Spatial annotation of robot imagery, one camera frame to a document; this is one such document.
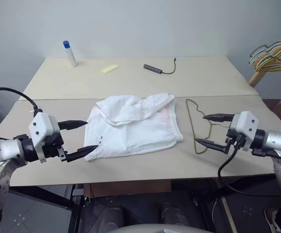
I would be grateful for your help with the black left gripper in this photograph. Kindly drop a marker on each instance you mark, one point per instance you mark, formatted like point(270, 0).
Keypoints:
point(51, 150)

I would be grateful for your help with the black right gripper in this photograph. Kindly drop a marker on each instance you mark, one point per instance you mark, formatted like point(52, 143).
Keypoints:
point(234, 139)

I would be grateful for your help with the white shorts garment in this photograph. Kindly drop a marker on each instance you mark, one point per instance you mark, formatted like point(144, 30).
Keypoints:
point(140, 131)

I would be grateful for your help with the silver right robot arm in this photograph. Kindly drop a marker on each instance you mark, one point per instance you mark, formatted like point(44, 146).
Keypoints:
point(280, 142)

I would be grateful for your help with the light wooden clothes rack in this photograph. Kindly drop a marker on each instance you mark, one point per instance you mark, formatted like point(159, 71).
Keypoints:
point(258, 77)

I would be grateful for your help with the pale yellow eraser block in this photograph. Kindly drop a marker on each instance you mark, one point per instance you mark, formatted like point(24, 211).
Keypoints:
point(109, 68)

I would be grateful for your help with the white bottle with blue cap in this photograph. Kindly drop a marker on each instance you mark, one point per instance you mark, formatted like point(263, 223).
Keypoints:
point(70, 55)

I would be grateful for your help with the light wooden floor beam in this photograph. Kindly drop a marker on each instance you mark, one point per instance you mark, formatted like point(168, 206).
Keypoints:
point(229, 213)

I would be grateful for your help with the dark rounded robot foot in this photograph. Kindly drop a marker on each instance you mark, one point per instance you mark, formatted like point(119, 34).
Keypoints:
point(173, 213)
point(111, 217)

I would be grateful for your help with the silver robot torso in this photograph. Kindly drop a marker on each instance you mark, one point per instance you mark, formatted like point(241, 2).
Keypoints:
point(155, 228)

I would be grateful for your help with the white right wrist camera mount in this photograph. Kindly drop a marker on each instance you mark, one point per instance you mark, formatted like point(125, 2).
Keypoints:
point(245, 122)

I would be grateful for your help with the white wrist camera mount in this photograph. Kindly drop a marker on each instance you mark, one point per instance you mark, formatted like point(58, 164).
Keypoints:
point(42, 125)
point(245, 122)

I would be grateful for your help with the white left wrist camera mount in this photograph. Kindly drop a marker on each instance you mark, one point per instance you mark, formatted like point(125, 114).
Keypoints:
point(42, 125)

